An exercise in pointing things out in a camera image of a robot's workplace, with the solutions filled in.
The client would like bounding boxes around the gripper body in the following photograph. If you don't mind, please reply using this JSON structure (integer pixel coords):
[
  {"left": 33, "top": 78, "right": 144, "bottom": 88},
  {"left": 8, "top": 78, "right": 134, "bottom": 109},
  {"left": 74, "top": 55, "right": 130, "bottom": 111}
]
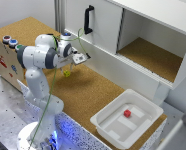
[{"left": 59, "top": 51, "right": 92, "bottom": 72}]

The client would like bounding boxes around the yellow block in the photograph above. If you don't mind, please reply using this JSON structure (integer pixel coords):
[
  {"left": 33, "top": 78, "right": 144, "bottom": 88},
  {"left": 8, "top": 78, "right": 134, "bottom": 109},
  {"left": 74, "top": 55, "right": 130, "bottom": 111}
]
[{"left": 63, "top": 69, "right": 72, "bottom": 78}]

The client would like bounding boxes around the pink block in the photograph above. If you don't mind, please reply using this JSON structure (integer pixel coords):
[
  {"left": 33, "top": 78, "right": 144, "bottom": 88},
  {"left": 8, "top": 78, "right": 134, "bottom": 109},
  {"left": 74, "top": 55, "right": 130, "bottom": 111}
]
[{"left": 123, "top": 109, "right": 132, "bottom": 119}]

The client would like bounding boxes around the white sliding door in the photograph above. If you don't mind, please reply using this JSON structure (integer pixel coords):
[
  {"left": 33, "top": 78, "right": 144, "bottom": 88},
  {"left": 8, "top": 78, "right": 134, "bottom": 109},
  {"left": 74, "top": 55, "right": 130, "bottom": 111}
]
[{"left": 65, "top": 0, "right": 124, "bottom": 55}]

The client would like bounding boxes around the green button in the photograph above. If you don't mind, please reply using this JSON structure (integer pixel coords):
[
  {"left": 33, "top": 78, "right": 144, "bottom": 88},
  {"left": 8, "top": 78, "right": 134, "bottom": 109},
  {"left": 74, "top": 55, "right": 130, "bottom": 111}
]
[{"left": 14, "top": 43, "right": 25, "bottom": 53}]

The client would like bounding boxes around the blue button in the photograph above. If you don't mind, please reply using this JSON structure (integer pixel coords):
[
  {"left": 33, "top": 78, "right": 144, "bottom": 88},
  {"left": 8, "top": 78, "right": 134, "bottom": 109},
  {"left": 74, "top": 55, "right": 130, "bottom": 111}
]
[{"left": 8, "top": 38, "right": 19, "bottom": 49}]

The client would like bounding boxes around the red button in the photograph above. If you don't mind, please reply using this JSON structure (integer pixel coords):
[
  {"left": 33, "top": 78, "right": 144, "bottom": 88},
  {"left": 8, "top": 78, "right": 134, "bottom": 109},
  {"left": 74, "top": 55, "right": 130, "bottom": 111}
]
[{"left": 2, "top": 35, "right": 12, "bottom": 45}]

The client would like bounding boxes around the white cabinet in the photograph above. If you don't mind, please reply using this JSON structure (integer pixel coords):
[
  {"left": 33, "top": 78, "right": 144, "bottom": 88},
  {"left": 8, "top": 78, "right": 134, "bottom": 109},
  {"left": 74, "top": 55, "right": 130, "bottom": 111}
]
[{"left": 64, "top": 0, "right": 186, "bottom": 107}]

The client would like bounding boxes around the white plastic box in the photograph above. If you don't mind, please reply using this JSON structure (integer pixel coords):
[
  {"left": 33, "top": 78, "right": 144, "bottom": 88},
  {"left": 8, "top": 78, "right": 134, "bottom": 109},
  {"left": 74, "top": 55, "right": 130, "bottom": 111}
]
[{"left": 89, "top": 88, "right": 165, "bottom": 150}]

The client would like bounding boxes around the green cable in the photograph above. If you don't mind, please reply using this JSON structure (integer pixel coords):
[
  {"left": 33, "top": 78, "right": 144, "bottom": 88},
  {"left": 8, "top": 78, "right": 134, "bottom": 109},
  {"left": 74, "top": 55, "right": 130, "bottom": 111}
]
[{"left": 27, "top": 27, "right": 90, "bottom": 150}]

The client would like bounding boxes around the black door handle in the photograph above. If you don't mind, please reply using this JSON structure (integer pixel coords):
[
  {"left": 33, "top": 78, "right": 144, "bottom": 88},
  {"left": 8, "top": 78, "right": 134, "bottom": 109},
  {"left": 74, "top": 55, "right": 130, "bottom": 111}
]
[{"left": 83, "top": 4, "right": 95, "bottom": 36}]

